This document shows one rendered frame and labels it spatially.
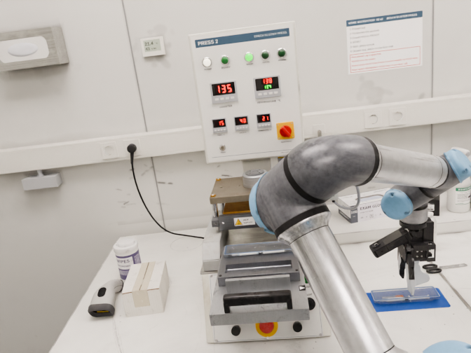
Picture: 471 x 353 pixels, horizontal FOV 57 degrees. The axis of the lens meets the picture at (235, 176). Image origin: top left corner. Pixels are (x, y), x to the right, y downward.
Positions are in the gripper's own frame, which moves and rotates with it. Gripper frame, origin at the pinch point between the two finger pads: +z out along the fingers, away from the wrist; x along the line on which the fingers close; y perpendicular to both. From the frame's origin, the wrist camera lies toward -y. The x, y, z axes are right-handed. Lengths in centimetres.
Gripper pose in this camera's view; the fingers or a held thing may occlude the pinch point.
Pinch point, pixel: (404, 283)
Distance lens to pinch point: 140.0
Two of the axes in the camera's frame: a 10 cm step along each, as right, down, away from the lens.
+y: 9.9, -0.9, -0.9
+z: 1.1, 9.5, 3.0
